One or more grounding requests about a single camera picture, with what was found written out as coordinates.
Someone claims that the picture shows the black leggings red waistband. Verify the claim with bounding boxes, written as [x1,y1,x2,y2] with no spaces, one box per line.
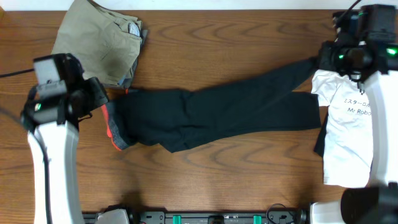
[102,58,321,152]

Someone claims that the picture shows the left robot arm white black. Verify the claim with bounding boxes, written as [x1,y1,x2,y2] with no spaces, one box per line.
[21,54,109,223]

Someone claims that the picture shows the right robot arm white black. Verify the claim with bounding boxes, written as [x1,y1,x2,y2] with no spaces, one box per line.
[303,4,397,223]

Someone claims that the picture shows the grey folded garment under khaki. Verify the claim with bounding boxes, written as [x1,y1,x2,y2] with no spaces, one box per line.
[118,21,148,89]

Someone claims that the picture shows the folded khaki pants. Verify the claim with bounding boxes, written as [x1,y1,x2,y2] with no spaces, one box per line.
[52,0,141,89]

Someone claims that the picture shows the black garment under t-shirt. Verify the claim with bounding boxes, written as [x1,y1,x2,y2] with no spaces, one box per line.
[313,113,328,157]

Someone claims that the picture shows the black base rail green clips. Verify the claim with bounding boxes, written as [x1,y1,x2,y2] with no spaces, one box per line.
[127,208,307,224]

